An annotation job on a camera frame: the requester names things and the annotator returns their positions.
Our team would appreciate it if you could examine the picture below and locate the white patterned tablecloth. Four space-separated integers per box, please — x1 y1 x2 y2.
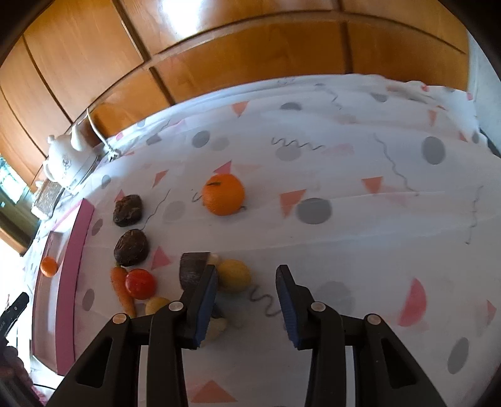
23 74 501 407

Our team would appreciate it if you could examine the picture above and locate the yellow round fruit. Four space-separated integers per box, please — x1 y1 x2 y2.
217 259 251 293
145 297 170 315

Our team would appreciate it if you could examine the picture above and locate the orange with stem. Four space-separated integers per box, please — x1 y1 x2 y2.
201 174 245 216

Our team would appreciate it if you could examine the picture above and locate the small orange carrot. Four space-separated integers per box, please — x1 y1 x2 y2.
111 266 137 318

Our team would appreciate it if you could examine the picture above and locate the pink shallow cardboard tray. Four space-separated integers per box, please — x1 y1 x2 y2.
31 199 94 376

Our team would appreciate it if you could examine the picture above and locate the white ceramic electric kettle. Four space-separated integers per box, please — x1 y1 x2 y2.
43 126 97 189

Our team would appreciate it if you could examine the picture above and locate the ornate silver tissue box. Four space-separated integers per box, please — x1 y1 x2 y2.
31 179 65 220

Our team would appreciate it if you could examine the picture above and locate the dark cut eggplant piece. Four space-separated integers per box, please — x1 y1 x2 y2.
179 252 221 291

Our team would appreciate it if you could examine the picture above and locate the red tomato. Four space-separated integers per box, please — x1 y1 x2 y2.
125 269 157 300

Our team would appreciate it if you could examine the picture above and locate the white kettle power cord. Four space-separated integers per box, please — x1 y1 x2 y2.
85 107 122 160

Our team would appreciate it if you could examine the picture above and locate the dark brown wrinkled fruit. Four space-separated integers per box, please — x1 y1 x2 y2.
113 194 143 227

